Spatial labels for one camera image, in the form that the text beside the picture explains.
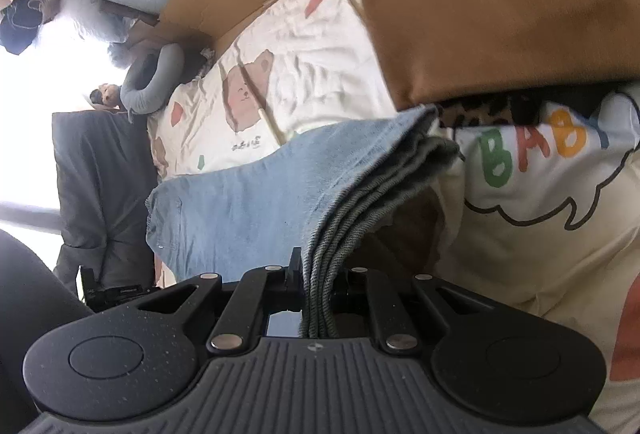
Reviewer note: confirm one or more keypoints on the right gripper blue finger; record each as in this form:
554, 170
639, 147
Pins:
294, 281

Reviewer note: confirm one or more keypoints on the blue-grey denim pants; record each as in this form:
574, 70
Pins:
319, 193

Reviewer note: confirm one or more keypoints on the dark grey pillow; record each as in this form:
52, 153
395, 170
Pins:
105, 174

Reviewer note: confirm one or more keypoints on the brown teddy bear toy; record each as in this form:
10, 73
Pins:
106, 96

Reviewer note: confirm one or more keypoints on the grey U-shaped neck pillow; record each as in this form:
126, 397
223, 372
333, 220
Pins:
151, 79

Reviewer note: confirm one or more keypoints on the cream bear-print quilt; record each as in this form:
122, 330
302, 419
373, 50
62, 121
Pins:
544, 218

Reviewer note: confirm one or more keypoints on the black white patterned blanket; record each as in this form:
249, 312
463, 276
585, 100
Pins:
522, 107

